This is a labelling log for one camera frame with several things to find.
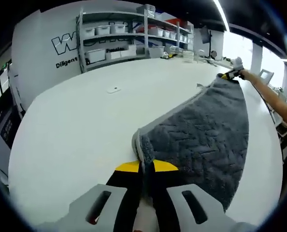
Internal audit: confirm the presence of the grey towel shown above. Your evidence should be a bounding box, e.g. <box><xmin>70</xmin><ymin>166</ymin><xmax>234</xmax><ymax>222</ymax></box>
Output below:
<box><xmin>132</xmin><ymin>73</ymin><xmax>249</xmax><ymax>213</ymax></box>

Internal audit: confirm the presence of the person's left hand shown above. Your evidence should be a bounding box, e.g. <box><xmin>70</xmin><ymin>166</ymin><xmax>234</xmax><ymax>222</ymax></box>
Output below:
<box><xmin>133</xmin><ymin>201</ymin><xmax>159</xmax><ymax>232</ymax></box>

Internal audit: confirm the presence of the black light stand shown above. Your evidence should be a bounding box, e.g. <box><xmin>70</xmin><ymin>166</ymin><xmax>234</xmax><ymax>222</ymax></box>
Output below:
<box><xmin>201</xmin><ymin>25</ymin><xmax>221</xmax><ymax>62</ymax></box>

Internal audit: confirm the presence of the ceiling strip light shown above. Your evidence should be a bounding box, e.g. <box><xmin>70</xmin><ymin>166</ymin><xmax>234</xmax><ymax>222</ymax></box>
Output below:
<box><xmin>212</xmin><ymin>0</ymin><xmax>231</xmax><ymax>32</ymax></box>

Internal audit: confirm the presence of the spare hand-held gripper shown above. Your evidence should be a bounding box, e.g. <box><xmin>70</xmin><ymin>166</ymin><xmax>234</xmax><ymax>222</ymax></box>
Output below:
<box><xmin>160</xmin><ymin>51</ymin><xmax>177</xmax><ymax>60</ymax></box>

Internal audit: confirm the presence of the row of white shelf bins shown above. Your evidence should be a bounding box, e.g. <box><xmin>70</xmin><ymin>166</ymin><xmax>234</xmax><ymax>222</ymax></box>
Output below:
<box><xmin>148</xmin><ymin>25</ymin><xmax>195</xmax><ymax>44</ymax></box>

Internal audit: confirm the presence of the white cardboard box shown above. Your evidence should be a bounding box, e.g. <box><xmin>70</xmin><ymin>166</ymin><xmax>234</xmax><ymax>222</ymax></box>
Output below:
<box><xmin>105</xmin><ymin>51</ymin><xmax>121</xmax><ymax>60</ymax></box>
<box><xmin>121</xmin><ymin>44</ymin><xmax>137</xmax><ymax>58</ymax></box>

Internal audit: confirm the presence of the grey metal shelf rack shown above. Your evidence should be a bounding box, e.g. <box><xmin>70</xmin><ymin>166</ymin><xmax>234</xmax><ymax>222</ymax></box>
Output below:
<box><xmin>76</xmin><ymin>4</ymin><xmax>195</xmax><ymax>73</ymax></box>

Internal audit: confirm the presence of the large white storage bin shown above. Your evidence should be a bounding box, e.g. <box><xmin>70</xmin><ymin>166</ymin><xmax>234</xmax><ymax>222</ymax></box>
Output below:
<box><xmin>86</xmin><ymin>49</ymin><xmax>105</xmax><ymax>62</ymax></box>

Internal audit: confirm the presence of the dark equipment cabinet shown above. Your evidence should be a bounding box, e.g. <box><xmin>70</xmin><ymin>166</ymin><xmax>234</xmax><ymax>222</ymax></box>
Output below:
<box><xmin>0</xmin><ymin>103</ymin><xmax>22</xmax><ymax>170</ymax></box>

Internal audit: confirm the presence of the wire basket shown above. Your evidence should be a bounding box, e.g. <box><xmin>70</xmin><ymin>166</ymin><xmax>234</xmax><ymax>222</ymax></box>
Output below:
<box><xmin>182</xmin><ymin>49</ymin><xmax>195</xmax><ymax>64</ymax></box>

